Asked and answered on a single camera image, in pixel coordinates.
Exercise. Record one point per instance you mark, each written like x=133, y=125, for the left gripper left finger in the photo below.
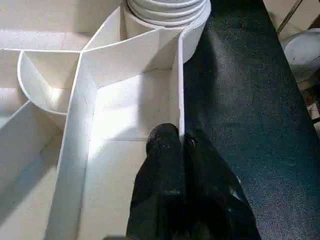
x=160, y=190

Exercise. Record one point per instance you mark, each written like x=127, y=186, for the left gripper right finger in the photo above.
x=215, y=195

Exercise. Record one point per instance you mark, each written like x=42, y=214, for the white plastic table top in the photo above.
x=75, y=100

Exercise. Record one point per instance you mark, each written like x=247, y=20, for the white plastic table leg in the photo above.
x=167, y=11

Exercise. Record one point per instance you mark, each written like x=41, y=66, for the black work mat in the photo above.
x=240, y=115

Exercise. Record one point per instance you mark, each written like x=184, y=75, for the black metal stand leg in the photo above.
x=290, y=16

